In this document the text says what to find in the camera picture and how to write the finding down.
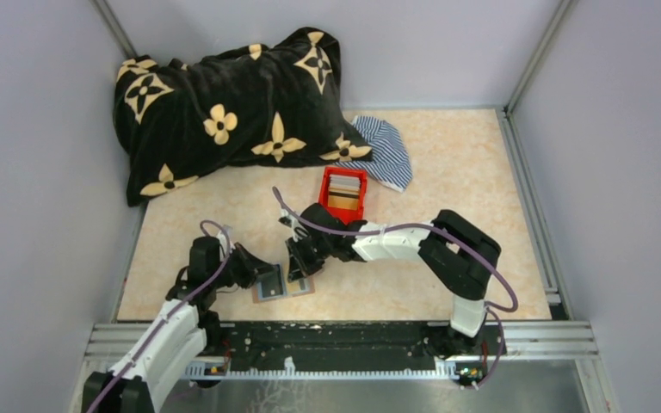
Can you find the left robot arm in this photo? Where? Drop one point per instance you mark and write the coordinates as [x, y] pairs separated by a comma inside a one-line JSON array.
[[185, 327]]

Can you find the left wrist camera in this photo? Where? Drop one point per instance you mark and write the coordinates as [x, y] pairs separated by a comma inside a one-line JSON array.
[[227, 234]]

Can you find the black floral blanket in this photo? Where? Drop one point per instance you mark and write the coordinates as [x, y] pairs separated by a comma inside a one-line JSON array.
[[257, 105]]

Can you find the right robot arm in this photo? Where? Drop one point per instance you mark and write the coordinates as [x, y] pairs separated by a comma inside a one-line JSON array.
[[459, 254]]

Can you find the red plastic bin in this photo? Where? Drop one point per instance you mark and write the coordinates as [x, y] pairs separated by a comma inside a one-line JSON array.
[[345, 215]]

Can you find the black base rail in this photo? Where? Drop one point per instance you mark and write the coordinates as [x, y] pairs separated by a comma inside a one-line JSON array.
[[362, 347]]

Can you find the pink leather card holder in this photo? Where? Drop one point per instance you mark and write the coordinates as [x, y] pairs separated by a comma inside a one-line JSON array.
[[294, 288]]

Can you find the grey cards in bin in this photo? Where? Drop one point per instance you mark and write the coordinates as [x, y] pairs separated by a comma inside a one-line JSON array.
[[344, 184]]

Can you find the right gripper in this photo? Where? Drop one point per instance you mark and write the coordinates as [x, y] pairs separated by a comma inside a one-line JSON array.
[[302, 250]]

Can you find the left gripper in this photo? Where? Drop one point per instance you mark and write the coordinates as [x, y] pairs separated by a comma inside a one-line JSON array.
[[256, 271]]

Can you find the blue striped cloth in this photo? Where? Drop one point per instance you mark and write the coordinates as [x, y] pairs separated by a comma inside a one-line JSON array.
[[391, 164]]

